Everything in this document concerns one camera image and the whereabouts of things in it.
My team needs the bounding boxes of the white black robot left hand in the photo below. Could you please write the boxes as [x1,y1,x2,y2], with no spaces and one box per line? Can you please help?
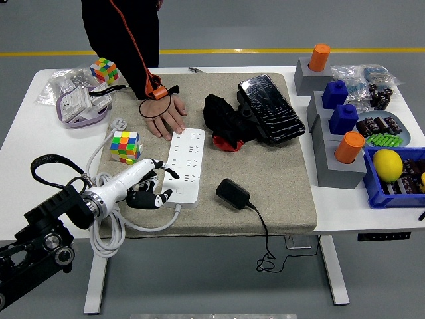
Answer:
[86,158,181,211]

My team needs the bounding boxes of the person's right hand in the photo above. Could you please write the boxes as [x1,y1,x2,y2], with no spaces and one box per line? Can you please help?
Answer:
[141,94,189,141]

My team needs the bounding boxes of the white power strip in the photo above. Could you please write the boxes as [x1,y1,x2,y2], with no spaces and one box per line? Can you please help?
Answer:
[162,128,206,210]

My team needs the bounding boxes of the black power adapter plug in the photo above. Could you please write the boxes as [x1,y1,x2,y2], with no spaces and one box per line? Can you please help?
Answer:
[215,178,252,211]

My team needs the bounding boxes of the thin black adapter cord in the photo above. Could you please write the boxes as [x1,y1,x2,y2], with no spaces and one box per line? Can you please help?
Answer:
[247,201,315,274]

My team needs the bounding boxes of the large colourful puzzle cube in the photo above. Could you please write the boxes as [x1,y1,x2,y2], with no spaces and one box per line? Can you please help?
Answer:
[110,130,143,166]

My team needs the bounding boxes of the black cloth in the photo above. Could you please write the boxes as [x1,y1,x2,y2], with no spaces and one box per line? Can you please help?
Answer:
[203,93,263,144]

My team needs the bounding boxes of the red plastic piece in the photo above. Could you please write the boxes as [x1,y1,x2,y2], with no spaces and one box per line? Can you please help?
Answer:
[212,134,245,153]

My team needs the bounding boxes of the small colourful puzzle cube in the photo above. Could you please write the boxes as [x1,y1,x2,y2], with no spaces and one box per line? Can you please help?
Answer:
[89,56,120,84]

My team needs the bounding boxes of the white sockets with purple band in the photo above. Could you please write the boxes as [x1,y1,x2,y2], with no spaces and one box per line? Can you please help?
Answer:
[55,83,114,130]

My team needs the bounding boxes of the person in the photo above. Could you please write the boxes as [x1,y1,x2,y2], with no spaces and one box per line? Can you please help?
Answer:
[80,0,189,141]

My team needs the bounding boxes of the white table leg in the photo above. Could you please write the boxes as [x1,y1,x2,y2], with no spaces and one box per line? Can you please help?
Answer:
[82,237,109,316]
[317,234,351,306]

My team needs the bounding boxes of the clear bag of white parts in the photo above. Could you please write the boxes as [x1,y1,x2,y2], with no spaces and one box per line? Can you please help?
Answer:
[35,62,110,106]

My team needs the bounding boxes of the glossy black flat case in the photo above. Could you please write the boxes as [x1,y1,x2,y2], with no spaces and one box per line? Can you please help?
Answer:
[236,73,306,145]

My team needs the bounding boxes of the grey-brown fabric mat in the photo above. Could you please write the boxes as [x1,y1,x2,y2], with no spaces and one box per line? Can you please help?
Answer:
[86,72,317,239]

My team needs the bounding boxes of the grey block with square hole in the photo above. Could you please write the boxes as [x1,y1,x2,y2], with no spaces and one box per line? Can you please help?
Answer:
[305,90,333,134]
[311,113,346,157]

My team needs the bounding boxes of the grey block with round hole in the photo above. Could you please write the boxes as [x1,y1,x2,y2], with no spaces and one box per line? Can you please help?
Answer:
[294,56,335,96]
[315,139,368,190]

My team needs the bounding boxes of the orange cylinder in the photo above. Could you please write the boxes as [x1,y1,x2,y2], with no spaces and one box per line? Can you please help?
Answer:
[334,130,366,164]
[308,43,331,72]

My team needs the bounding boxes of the blue square peg block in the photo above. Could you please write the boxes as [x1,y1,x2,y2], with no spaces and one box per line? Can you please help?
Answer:
[321,80,349,110]
[328,104,359,136]

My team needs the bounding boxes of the clear bag of blue parts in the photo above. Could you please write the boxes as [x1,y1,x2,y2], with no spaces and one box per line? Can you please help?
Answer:
[330,63,404,112]

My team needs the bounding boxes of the black capacitor cluster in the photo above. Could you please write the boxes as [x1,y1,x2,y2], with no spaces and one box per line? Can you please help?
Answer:
[367,82,394,110]

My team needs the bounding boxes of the green batteries pile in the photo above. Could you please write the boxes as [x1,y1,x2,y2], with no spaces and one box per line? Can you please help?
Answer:
[365,132,404,148]

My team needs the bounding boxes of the yellow lemon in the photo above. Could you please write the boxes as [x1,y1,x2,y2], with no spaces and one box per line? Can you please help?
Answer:
[371,148,404,183]

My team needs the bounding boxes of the pale blue plate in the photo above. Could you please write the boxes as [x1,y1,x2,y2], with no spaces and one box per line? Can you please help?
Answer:
[355,110,412,149]

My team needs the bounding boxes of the blue plastic bin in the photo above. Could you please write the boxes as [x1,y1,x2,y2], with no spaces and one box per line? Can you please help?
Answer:
[362,146,425,209]

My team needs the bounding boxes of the black table control panel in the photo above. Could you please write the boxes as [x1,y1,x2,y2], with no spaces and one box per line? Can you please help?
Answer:
[357,231,412,242]

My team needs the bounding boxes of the black capacitors in bin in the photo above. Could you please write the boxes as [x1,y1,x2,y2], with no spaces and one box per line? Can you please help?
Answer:
[381,158,425,195]

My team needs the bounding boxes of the orange black wrist strap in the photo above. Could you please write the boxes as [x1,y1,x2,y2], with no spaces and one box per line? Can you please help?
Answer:
[108,0,180,119]

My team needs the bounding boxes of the white power strip cable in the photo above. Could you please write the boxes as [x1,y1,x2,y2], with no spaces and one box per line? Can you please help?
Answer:
[85,118,183,259]

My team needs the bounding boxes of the metal bracket under table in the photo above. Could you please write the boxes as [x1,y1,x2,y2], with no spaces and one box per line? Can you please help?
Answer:
[284,235,313,249]

